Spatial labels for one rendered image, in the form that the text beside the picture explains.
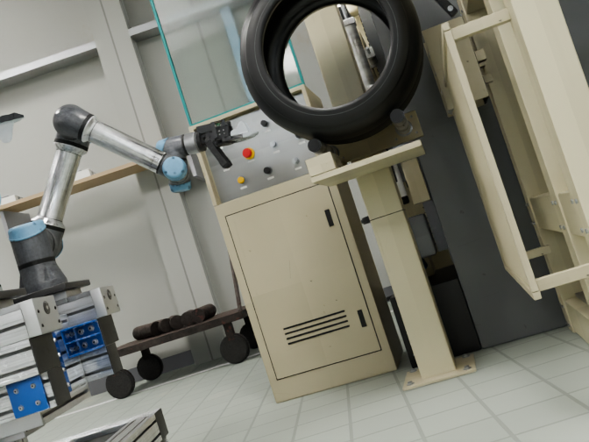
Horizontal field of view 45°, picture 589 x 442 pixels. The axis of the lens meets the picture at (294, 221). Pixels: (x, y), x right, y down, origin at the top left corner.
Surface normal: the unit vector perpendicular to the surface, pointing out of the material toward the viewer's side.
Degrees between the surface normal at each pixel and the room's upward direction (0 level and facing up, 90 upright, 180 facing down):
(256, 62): 89
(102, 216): 90
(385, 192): 90
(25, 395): 90
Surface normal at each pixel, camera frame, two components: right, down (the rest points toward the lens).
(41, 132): -0.06, -0.04
